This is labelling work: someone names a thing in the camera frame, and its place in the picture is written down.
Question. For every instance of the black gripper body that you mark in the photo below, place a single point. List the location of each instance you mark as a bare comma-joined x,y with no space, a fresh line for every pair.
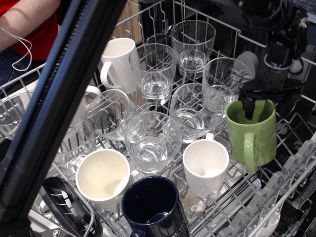
273,78

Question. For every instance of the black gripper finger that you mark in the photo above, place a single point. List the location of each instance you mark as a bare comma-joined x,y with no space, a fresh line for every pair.
286,105
249,107

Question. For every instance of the green ceramic mug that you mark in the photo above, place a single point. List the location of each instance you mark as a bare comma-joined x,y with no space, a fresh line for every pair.
253,141

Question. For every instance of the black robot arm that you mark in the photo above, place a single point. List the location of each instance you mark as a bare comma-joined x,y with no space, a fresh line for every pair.
75,54

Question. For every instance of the person forearm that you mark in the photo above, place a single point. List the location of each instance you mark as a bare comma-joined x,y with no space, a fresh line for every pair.
23,18

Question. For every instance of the small white mug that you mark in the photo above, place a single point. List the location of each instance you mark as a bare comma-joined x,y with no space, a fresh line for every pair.
205,164

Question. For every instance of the tall white mug rear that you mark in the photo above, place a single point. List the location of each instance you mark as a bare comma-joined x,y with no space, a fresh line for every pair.
116,72

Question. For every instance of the tall white mug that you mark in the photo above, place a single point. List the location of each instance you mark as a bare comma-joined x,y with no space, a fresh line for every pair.
116,72
91,92

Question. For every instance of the navy blue mug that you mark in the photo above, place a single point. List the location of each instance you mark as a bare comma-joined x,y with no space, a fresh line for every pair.
152,208

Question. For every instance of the tall white mug left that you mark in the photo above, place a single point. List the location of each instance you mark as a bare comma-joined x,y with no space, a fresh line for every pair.
91,92

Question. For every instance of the white mug front left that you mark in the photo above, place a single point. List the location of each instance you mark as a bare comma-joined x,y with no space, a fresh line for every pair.
103,177

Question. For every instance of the grey rack roller wheel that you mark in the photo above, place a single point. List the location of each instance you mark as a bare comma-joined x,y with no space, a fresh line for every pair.
251,61

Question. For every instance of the clear glass centre right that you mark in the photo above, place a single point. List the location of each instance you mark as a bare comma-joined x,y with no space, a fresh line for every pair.
197,109

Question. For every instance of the clear glass rear right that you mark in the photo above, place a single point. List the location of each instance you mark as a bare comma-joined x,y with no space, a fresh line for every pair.
193,41

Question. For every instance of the grey plastic tine row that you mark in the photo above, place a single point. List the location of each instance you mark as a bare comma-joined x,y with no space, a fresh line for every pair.
267,200

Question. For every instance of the clear glass centre front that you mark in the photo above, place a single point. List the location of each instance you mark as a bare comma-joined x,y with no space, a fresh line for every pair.
153,140

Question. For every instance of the tall clear glass centre rear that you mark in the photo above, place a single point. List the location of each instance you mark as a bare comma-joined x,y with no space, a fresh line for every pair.
154,67

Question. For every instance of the clear glass centre left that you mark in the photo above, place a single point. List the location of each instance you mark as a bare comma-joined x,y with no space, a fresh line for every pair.
110,113

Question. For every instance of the clear glass front left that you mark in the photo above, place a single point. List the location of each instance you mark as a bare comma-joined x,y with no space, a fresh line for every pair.
78,142

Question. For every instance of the red shirt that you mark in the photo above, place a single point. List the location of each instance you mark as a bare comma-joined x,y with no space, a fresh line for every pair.
40,40

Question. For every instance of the metal clamp screw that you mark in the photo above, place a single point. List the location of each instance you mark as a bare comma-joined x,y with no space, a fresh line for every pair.
9,120

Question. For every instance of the clear glass far left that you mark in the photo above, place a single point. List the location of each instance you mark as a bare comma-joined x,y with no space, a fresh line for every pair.
12,110

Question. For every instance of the grey wire dishwasher rack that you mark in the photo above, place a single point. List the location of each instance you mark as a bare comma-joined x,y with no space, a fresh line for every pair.
298,212

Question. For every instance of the black rack handle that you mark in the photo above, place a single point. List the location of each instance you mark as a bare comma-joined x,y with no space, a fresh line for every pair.
68,209

